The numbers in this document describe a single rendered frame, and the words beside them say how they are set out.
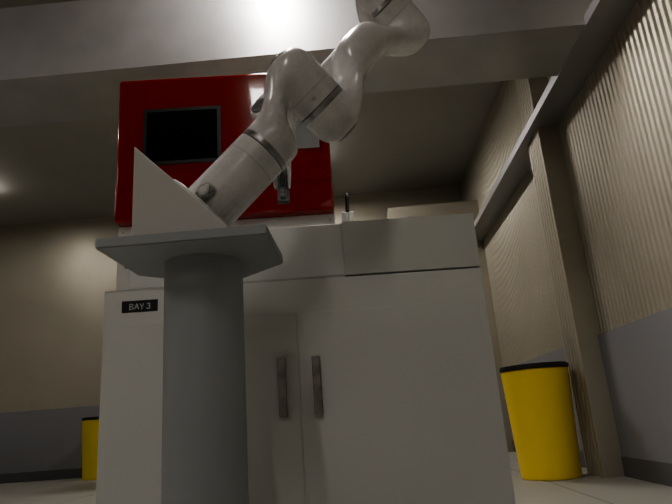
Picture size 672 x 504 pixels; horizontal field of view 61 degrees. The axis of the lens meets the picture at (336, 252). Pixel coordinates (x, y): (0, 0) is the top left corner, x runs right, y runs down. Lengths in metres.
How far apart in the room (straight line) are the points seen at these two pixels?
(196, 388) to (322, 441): 0.42
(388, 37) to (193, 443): 1.02
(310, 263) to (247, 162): 0.37
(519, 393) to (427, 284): 2.78
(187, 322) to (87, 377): 7.61
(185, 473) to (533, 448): 3.31
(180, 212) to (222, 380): 0.33
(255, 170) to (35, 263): 8.30
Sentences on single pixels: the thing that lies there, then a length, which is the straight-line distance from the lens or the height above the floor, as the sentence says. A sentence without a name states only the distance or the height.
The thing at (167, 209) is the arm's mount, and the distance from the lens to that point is 1.15.
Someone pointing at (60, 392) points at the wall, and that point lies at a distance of 8.88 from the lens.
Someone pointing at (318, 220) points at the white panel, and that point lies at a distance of 2.18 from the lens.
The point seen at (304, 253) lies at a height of 0.88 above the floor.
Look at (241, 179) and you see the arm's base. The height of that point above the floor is 0.96.
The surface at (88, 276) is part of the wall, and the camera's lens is 9.00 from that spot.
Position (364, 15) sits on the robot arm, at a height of 1.49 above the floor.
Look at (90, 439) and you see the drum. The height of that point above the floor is 0.47.
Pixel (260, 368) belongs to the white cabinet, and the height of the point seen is 0.60.
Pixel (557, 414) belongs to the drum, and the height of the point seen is 0.40.
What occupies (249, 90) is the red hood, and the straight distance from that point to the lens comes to 2.38.
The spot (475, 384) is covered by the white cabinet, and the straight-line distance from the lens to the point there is 1.47.
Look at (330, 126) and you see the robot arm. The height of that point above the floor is 1.09.
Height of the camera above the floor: 0.46
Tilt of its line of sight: 16 degrees up
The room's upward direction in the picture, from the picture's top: 4 degrees counter-clockwise
